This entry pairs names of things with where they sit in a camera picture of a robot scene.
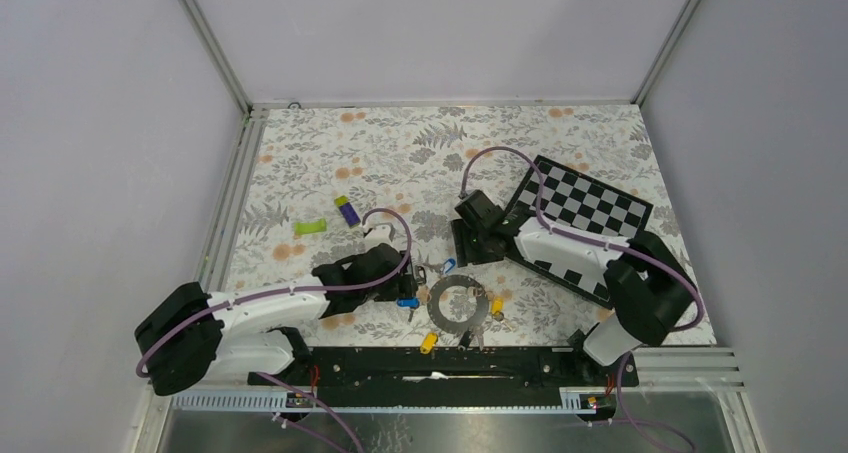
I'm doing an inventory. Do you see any yellow key tag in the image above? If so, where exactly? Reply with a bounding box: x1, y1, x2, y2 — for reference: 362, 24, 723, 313
419, 332, 439, 355

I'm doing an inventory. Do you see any purple yellow marker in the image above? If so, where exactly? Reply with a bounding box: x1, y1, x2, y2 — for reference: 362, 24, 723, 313
334, 196, 361, 228

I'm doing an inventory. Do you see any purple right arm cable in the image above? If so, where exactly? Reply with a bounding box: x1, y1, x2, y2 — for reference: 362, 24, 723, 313
458, 146, 704, 453

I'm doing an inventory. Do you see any black white chessboard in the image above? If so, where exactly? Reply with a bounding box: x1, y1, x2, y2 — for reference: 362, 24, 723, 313
507, 155, 653, 309

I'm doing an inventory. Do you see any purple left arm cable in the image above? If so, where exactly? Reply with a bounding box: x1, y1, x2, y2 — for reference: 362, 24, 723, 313
132, 207, 415, 453

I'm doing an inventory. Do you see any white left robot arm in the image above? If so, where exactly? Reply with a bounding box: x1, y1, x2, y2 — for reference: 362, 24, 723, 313
134, 243, 418, 397

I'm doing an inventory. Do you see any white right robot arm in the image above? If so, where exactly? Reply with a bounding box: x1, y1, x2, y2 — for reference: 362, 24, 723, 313
453, 190, 704, 385

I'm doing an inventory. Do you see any black front rail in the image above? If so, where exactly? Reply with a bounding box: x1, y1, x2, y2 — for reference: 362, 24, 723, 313
273, 346, 618, 386

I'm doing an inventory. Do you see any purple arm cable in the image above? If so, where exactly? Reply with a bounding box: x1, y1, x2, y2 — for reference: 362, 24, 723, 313
458, 146, 704, 453
132, 207, 415, 453

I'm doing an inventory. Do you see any blue key tag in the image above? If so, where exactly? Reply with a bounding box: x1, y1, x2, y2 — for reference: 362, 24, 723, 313
396, 296, 421, 310

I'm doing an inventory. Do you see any green marker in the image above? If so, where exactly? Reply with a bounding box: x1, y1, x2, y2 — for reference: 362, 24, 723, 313
293, 218, 327, 235

